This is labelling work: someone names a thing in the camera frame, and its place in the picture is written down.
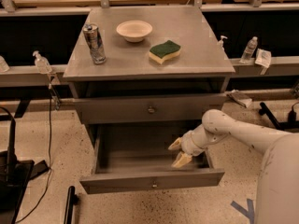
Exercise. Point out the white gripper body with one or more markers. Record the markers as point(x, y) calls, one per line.
point(188, 144)

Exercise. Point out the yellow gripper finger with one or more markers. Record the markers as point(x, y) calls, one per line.
point(176, 145)
point(181, 160)

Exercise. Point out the grey drawer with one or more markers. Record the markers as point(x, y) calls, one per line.
point(147, 108)
point(135, 156)

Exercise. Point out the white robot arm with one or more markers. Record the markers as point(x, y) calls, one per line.
point(277, 199)

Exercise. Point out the grey top drawer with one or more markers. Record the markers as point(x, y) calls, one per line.
point(147, 108)

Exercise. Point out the grey drawer cabinet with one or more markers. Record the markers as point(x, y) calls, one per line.
point(202, 66)

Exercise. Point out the folded grey cloth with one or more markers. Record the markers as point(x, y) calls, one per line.
point(240, 97)

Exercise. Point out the blue tape cross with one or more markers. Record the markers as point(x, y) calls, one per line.
point(248, 211)

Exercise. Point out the green yellow sponge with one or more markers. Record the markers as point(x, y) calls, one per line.
point(163, 52)

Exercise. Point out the clear water bottle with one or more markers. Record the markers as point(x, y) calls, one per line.
point(249, 50)

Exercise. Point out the small pump bottle right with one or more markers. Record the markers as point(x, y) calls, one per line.
point(221, 41)

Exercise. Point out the white paper packet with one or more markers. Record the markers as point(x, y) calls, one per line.
point(263, 59)

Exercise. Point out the black bar bottom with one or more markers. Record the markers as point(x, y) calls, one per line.
point(71, 201)

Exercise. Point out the white bowl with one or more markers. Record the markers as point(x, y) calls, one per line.
point(134, 31)

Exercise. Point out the silver drink can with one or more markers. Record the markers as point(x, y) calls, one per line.
point(94, 42)

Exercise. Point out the clear pump bottle left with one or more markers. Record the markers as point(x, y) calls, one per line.
point(41, 63)

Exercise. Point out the black stand base left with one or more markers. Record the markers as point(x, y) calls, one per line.
point(14, 175)

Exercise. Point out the clear bottle far left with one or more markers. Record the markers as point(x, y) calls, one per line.
point(3, 65)

